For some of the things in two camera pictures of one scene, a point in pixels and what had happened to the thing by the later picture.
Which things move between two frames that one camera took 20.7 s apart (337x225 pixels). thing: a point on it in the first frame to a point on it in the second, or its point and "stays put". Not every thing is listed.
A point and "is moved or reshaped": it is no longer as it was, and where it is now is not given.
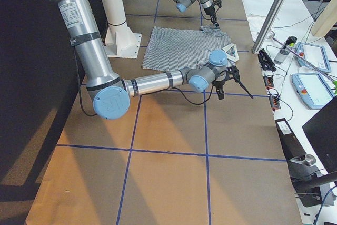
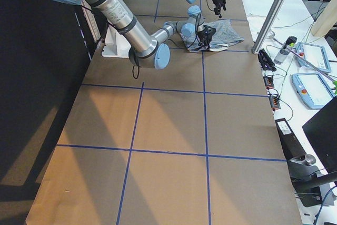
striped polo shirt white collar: x=170 y=49 is moved or reshaped
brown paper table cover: x=178 y=156 stays put
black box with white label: x=292 y=147 stays put
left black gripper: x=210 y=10 to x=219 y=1
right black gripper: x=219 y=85 to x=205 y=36
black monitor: x=321 y=131 stays put
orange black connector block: x=274 y=100 stays put
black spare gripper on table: x=265 y=61 stays put
